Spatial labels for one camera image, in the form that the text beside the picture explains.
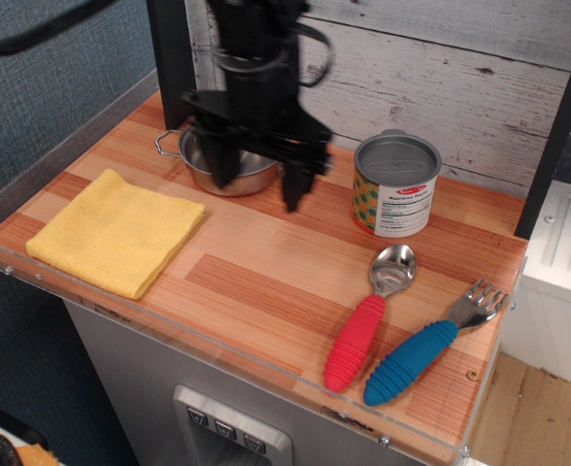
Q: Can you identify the black left frame post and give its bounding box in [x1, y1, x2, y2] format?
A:
[147, 0, 219, 129]

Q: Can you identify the clear acrylic guard rail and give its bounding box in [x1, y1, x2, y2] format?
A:
[0, 75, 476, 465]

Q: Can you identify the yellow cloth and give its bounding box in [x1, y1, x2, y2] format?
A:
[25, 169, 205, 300]

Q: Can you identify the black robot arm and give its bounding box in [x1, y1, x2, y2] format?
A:
[183, 1, 334, 213]

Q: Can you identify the blue handled fork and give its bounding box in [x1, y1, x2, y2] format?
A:
[363, 279, 510, 407]

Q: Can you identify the red handled spoon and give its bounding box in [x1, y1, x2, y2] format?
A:
[323, 244, 417, 392]

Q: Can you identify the black right frame post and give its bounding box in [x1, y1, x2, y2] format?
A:
[515, 74, 571, 240]

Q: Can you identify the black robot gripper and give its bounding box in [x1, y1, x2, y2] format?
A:
[182, 62, 331, 213]

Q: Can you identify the orange cloth at corner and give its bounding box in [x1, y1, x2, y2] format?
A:
[16, 444, 61, 466]

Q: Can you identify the black braided cable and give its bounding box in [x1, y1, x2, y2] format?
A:
[0, 0, 121, 55]

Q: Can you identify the black frame post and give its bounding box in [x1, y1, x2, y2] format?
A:
[515, 74, 571, 240]
[147, 0, 219, 129]

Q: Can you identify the toy food can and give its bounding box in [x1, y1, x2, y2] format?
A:
[352, 129, 442, 238]

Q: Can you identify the stainless steel pot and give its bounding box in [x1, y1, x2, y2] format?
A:
[154, 128, 284, 197]

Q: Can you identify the white toy cabinet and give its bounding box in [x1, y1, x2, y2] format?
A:
[500, 182, 571, 382]

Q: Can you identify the grey toy fridge cabinet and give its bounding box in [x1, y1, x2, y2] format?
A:
[65, 302, 417, 465]

